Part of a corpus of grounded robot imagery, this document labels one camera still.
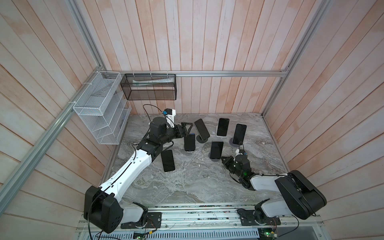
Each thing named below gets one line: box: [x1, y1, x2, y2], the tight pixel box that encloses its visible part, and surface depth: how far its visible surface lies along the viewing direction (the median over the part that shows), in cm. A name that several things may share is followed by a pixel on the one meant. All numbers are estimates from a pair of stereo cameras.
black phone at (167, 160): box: [160, 149, 175, 172], surface depth 89 cm
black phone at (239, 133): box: [232, 123, 247, 145], surface depth 97 cm
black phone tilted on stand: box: [193, 118, 210, 141], surface depth 102 cm
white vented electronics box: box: [87, 230, 260, 240], surface depth 71 cm
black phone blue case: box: [184, 133, 196, 152], surface depth 94 cm
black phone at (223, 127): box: [217, 118, 230, 137], surface depth 103 cm
